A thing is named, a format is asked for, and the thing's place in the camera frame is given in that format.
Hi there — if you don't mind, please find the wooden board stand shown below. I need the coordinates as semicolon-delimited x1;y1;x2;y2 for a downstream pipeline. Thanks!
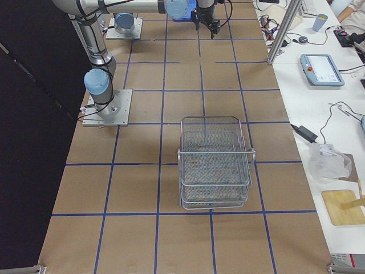
321;180;364;226

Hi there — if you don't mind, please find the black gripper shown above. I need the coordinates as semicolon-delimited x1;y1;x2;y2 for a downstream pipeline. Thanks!
191;0;220;39

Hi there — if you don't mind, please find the silver wire mesh shelf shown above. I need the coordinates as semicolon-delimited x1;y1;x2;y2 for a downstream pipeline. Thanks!
177;116;256;209

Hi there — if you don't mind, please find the blue teach pendant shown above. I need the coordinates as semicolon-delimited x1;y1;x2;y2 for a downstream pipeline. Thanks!
300;54;345;87

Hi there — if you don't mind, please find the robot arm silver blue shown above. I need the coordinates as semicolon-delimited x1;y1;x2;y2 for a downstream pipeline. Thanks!
53;1;189;120
114;13;135;34

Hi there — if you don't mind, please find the blue plastic tray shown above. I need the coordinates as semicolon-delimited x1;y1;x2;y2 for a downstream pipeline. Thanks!
172;10;194;22

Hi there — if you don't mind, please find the light blue cup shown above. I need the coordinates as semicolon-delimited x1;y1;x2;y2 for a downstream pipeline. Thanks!
312;14;328;32

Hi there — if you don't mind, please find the black power adapter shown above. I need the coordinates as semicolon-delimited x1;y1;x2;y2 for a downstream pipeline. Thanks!
291;125;318;143

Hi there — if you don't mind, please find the aluminium frame post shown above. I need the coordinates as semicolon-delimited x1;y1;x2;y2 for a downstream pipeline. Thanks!
267;0;301;65

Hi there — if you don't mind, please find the clear plastic bag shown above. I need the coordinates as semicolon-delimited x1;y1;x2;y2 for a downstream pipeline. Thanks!
308;143;352;183

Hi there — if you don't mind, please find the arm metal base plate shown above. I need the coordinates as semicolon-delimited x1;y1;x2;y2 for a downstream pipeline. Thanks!
82;90;132;127
106;17;143;40

